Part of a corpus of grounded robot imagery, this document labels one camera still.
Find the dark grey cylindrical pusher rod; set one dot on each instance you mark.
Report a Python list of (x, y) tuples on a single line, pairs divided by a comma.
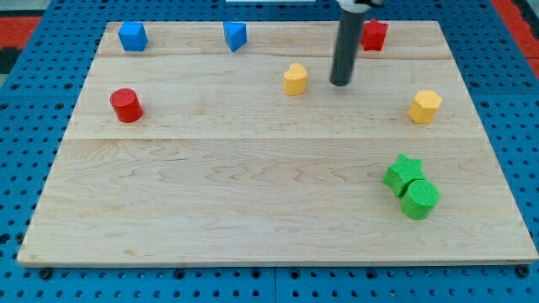
[(345, 51)]

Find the blue cube block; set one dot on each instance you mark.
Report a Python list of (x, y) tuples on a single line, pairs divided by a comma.
[(133, 36)]

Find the green cylinder block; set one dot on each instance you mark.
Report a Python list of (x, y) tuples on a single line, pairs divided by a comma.
[(420, 198)]

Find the red star block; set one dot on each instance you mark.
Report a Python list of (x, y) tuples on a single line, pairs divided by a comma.
[(374, 35)]

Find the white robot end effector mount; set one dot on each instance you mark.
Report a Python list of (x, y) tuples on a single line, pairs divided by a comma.
[(359, 6)]

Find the yellow heart block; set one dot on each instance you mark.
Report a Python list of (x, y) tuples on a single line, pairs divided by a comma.
[(295, 80)]

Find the wooden board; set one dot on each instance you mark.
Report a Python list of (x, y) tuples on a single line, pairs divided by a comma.
[(225, 170)]

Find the yellow hexagon block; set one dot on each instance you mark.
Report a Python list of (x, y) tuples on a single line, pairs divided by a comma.
[(424, 106)]

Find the green star block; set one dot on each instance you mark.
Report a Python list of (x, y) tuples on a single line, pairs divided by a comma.
[(402, 173)]

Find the red cylinder block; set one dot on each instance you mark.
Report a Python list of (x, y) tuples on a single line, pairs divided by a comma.
[(126, 105)]

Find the blue triangle block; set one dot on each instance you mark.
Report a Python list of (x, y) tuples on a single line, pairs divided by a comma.
[(235, 34)]

